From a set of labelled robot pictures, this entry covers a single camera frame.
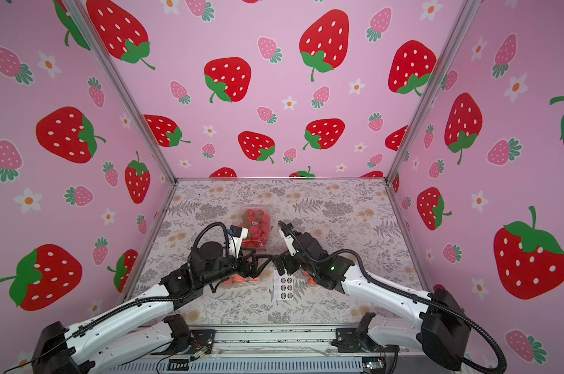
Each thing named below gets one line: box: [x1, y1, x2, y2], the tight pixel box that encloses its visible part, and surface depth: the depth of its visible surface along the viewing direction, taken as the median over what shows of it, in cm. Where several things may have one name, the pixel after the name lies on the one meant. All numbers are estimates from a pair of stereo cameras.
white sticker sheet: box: [273, 268, 294, 301], surface depth 87 cm
